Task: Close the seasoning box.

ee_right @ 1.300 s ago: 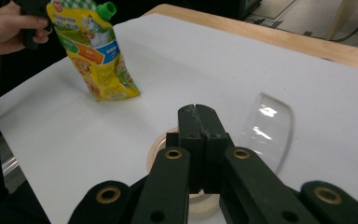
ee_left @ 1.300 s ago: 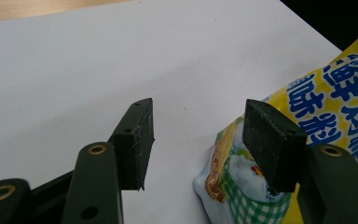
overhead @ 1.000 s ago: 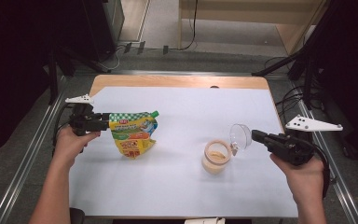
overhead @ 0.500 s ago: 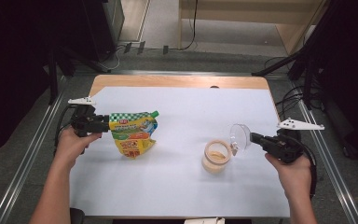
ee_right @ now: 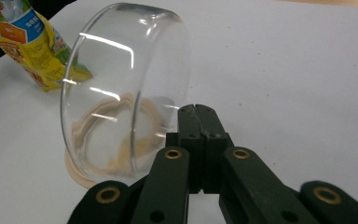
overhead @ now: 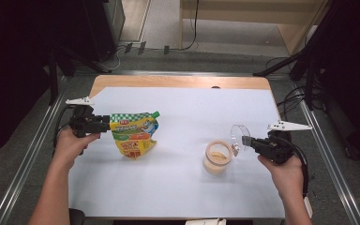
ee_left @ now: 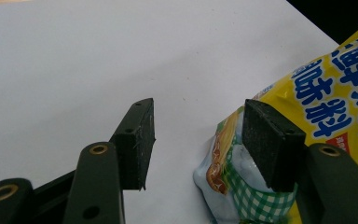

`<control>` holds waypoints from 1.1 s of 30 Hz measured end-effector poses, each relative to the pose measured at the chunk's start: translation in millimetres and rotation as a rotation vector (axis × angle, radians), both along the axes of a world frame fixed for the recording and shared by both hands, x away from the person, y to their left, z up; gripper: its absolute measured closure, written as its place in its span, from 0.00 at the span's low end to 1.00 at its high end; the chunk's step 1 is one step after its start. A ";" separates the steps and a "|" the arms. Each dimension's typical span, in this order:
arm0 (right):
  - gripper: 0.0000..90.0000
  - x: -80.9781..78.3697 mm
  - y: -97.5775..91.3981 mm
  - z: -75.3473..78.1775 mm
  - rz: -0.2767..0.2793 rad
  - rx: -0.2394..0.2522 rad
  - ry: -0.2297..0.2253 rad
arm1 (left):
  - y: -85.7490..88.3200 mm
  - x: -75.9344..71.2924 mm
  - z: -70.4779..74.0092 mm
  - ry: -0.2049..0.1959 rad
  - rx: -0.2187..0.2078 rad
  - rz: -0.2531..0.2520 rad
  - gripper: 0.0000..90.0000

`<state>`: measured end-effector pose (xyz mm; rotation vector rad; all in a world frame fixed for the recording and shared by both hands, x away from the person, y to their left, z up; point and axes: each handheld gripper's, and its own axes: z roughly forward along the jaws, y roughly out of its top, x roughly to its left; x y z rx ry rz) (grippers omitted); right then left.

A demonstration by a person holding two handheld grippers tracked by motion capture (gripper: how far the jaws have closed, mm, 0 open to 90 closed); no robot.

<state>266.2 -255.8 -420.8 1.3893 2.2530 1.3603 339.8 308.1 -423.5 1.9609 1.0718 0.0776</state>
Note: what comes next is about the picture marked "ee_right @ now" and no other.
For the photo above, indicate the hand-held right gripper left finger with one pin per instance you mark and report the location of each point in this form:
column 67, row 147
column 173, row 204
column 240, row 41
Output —
column 171, row 180

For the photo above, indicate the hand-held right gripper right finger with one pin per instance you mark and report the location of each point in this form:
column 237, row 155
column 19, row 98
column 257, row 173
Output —
column 245, row 180

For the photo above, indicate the clear dome jar lid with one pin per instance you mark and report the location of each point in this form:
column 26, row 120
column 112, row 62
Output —
column 155, row 46

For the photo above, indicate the white paper sheet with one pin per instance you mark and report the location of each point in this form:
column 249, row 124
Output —
column 276, row 62

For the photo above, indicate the yellow seasoning bag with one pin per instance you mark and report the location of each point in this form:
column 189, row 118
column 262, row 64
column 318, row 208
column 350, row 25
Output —
column 34, row 53

